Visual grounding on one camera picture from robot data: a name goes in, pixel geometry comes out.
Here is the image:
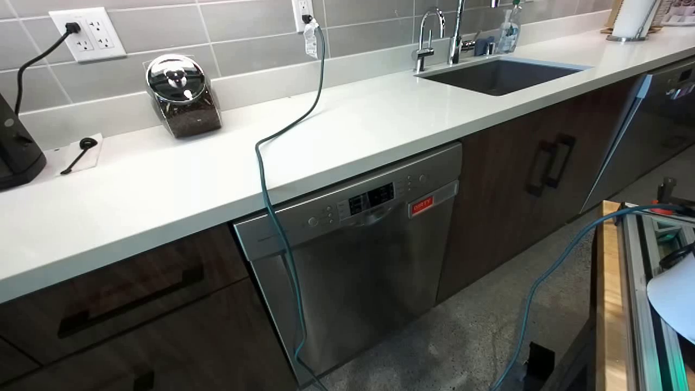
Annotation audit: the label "black power cord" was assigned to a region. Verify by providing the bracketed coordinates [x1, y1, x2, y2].
[13, 22, 84, 117]

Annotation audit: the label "dark wood drawer front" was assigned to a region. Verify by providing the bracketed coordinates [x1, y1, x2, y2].
[0, 225, 246, 362]

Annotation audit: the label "stainless steel sink basin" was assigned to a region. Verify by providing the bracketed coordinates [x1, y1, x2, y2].
[426, 61, 577, 95]

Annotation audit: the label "white napkin under spoon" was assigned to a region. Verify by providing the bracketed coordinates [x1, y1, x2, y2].
[50, 132, 104, 176]

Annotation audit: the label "glass jar with metal lid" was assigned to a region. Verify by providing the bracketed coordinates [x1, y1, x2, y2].
[145, 55, 223, 140]

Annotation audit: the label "small chrome water tap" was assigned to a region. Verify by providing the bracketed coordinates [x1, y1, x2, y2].
[415, 6, 445, 74]

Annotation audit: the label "white wall outlet right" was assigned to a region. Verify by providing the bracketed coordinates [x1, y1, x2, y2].
[292, 0, 315, 33]

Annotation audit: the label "black spoon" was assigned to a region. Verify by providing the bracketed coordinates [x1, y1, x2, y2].
[62, 136, 99, 176]

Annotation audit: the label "black coffee grinder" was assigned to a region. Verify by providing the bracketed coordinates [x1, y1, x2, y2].
[0, 95, 47, 192]

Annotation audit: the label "white wall outlet left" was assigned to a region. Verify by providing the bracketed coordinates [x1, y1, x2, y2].
[50, 6, 127, 62]

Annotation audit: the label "stainless steel dishwasher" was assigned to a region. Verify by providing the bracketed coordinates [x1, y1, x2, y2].
[234, 144, 463, 385]

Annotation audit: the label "teal cable to table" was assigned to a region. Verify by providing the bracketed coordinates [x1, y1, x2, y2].
[491, 203, 680, 391]

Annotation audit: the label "chrome kitchen faucet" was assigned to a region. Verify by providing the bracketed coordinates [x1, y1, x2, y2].
[448, 0, 468, 66]

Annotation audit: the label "clear soap dispenser bottle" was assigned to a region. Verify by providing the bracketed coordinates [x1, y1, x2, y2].
[498, 6, 522, 55]

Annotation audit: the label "wood cabinet doors under sink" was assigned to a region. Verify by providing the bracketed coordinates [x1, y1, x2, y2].
[438, 79, 637, 301]

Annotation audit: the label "white power adapter plug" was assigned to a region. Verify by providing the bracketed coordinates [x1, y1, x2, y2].
[302, 16, 319, 59]

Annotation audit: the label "stainless appliance door right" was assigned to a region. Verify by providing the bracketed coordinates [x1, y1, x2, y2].
[582, 59, 695, 208]

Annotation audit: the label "white wall outlet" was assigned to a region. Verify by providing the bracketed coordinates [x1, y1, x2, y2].
[292, 0, 315, 33]
[50, 6, 127, 62]

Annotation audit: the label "wooden robot table edge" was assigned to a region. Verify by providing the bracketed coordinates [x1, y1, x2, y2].
[595, 199, 634, 391]

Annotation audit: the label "paper towel roll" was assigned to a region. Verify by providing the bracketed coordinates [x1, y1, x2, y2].
[611, 0, 659, 42]

